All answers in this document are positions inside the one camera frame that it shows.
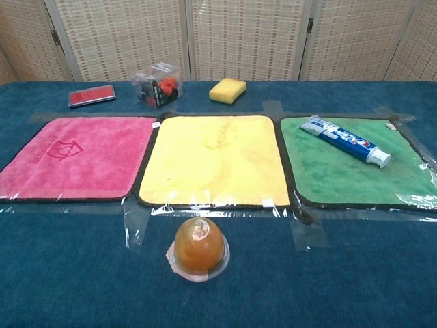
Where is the blue white toothpaste tube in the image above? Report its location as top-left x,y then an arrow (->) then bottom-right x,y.
299,115 -> 392,169

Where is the yellow cloth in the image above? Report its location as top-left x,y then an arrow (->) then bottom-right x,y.
137,115 -> 292,208

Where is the green cloth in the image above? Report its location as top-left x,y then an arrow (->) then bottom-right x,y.
279,115 -> 437,210

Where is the pink cloth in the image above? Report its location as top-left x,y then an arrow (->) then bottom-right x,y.
0,116 -> 158,203

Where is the red case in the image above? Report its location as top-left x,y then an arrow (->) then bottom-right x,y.
68,84 -> 117,109

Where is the yellow sponge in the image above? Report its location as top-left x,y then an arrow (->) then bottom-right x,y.
208,77 -> 248,105

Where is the orange jelly cup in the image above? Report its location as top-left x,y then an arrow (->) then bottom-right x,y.
165,217 -> 231,282

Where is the clear plastic box with clips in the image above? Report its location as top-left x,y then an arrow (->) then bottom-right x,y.
131,62 -> 184,110

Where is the woven folding screen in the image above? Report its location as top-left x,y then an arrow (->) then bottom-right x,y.
0,0 -> 437,86

